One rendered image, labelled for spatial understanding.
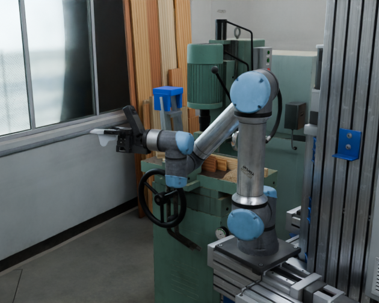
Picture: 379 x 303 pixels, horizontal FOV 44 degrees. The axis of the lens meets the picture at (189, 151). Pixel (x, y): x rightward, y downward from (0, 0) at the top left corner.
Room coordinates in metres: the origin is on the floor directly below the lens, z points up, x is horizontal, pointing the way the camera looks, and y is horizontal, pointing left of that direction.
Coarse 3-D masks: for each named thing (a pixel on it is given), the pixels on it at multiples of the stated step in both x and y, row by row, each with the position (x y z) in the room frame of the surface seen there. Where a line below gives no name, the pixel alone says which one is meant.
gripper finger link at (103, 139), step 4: (92, 132) 1.57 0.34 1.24; (96, 132) 1.57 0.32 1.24; (100, 132) 1.56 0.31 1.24; (100, 136) 1.57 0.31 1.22; (104, 136) 1.57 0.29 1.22; (108, 136) 1.57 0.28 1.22; (112, 136) 1.57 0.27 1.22; (116, 136) 1.57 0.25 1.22; (100, 140) 1.57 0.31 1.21; (104, 140) 1.57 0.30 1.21; (108, 140) 1.57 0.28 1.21; (112, 140) 1.57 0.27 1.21; (100, 144) 1.56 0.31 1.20; (104, 144) 1.57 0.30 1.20
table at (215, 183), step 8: (144, 160) 2.37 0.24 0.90; (152, 160) 2.37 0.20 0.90; (160, 160) 2.37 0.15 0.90; (144, 168) 2.34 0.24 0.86; (152, 168) 2.31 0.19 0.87; (160, 168) 2.28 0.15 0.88; (200, 176) 2.12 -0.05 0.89; (208, 176) 2.10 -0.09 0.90; (216, 176) 2.10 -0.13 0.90; (160, 184) 2.15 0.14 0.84; (192, 184) 2.08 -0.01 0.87; (200, 184) 2.12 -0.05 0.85; (208, 184) 2.09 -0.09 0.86; (216, 184) 2.07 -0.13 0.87; (224, 184) 2.04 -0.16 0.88; (232, 184) 2.01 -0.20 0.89; (224, 192) 2.04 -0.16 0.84; (232, 192) 2.01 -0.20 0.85
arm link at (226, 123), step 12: (228, 108) 1.56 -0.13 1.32; (216, 120) 1.58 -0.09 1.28; (228, 120) 1.55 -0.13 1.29; (204, 132) 1.60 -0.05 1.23; (216, 132) 1.56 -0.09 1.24; (228, 132) 1.56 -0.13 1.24; (204, 144) 1.58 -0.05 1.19; (216, 144) 1.58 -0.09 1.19; (192, 156) 1.59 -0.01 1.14; (204, 156) 1.59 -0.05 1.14
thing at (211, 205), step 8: (272, 176) 2.45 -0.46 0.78; (152, 184) 2.31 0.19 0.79; (264, 184) 2.38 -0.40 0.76; (272, 184) 2.45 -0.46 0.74; (152, 192) 2.31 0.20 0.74; (192, 192) 2.15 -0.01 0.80; (192, 200) 2.15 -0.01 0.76; (200, 200) 2.12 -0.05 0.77; (208, 200) 2.09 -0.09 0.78; (216, 200) 2.07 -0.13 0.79; (224, 200) 2.07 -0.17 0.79; (192, 208) 2.15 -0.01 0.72; (200, 208) 2.12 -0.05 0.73; (208, 208) 2.09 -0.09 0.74; (216, 208) 2.07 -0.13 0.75; (224, 208) 2.07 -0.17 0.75
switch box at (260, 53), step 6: (258, 48) 2.44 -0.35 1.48; (264, 48) 2.43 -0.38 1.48; (270, 48) 2.48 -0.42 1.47; (258, 54) 2.44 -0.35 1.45; (264, 54) 2.43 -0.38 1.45; (270, 54) 2.48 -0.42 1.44; (258, 60) 2.44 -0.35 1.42; (264, 60) 2.43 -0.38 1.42; (270, 60) 2.48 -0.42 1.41; (258, 66) 2.44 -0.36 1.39; (264, 66) 2.44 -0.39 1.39; (270, 66) 2.49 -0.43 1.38
